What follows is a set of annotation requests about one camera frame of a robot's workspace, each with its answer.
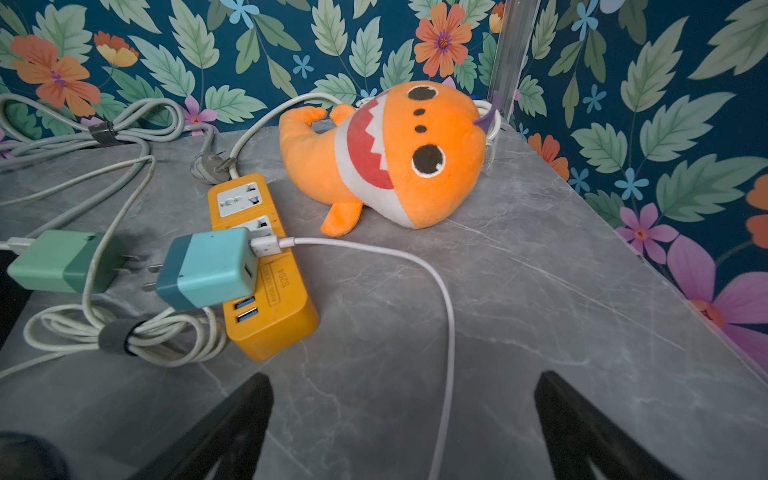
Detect white power strip cord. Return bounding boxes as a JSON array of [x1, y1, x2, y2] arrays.
[[190, 91, 343, 185]]

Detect green USB charger adapter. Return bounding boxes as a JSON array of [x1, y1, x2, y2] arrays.
[[1, 230, 144, 294]]

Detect white USB charging cable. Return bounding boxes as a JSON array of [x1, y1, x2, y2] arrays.
[[250, 235, 457, 480]]

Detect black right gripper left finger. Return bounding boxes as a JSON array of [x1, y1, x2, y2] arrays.
[[132, 373, 274, 479]]

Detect teal USB charger adapter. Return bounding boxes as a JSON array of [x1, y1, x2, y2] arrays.
[[142, 227, 259, 312]]

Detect orange shark plush toy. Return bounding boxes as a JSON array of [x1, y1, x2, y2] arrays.
[[279, 81, 500, 238]]

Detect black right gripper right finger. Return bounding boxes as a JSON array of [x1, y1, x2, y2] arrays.
[[534, 371, 680, 479]]

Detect orange power strip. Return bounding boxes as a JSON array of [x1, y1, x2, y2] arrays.
[[208, 174, 320, 362]]

